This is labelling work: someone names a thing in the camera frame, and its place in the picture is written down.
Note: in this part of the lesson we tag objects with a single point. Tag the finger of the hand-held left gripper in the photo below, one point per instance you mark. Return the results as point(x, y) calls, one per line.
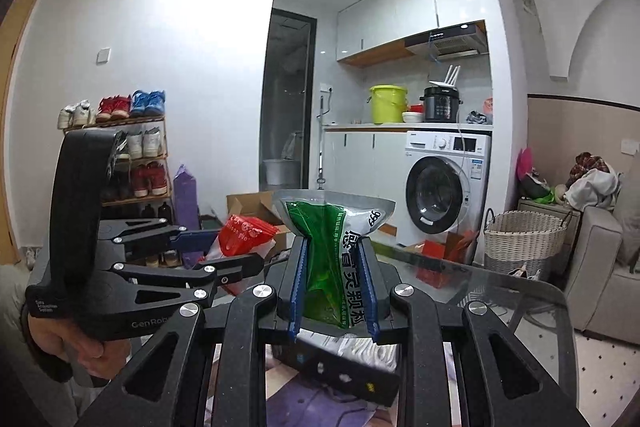
point(210, 274)
point(197, 241)

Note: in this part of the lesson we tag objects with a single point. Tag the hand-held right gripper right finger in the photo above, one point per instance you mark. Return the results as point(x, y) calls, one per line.
point(368, 287)

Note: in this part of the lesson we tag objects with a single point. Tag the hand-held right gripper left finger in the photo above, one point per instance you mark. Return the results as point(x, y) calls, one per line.
point(298, 287)

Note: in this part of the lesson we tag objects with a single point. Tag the green white medicine packet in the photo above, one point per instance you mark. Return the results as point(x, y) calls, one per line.
point(320, 257)

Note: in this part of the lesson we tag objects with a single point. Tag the red plastic bag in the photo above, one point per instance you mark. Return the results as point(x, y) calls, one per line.
point(240, 234)

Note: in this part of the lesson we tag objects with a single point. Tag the person's left forearm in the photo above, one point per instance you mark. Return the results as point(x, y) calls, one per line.
point(15, 332)

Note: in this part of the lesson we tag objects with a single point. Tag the person's left hand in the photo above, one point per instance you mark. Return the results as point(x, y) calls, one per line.
point(95, 354)

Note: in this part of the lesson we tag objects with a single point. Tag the purple rolled mat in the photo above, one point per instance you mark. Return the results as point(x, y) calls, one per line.
point(185, 207)

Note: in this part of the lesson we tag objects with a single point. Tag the brown cardboard box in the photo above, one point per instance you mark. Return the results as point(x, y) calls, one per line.
point(250, 207)

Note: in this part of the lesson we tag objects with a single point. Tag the red paper box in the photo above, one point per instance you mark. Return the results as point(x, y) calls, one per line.
point(440, 257)

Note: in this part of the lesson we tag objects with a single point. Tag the white plastic bin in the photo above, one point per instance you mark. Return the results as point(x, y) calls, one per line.
point(280, 172)

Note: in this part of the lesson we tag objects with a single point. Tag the white lower cabinet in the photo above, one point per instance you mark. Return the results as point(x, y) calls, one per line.
point(365, 177)

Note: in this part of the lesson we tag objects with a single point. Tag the wooden shoe rack with shoes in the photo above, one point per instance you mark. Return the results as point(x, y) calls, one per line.
point(145, 142)

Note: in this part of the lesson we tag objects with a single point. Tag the printed table mat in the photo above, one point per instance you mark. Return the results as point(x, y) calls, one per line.
point(320, 409)

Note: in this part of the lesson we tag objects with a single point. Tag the white washing machine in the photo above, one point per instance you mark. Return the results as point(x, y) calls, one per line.
point(445, 187)

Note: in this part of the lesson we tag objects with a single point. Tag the metal mop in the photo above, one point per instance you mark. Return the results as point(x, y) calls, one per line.
point(321, 142)

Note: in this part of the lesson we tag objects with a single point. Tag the dark glass door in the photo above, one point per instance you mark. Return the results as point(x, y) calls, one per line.
point(287, 107)

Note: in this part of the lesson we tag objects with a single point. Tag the white wicker basket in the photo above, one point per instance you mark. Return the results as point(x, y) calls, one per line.
point(525, 242)

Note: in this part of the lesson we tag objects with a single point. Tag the white bowl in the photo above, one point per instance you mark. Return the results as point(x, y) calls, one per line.
point(412, 117)

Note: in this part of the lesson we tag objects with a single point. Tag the green plastic bucket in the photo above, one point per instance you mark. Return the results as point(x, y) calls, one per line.
point(387, 104)

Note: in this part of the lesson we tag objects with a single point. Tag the black pressure cooker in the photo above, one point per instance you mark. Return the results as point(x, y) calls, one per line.
point(442, 107)

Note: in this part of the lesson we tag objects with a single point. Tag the white router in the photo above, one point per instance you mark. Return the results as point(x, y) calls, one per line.
point(445, 79)

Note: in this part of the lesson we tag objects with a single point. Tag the beige sofa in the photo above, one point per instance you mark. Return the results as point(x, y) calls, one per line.
point(605, 267)

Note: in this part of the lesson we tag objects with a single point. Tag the pile of clothes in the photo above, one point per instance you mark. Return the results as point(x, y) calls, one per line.
point(595, 182)

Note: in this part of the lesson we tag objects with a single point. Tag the steel range hood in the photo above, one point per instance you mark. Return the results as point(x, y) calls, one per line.
point(450, 42)

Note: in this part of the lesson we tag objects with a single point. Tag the white upper cabinets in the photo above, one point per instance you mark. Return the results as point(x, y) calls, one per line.
point(390, 17)

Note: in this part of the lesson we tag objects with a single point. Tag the white wall switch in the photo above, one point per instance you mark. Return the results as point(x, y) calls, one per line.
point(102, 55)

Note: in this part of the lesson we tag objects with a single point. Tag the white wall socket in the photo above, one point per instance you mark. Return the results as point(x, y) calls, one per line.
point(627, 145)

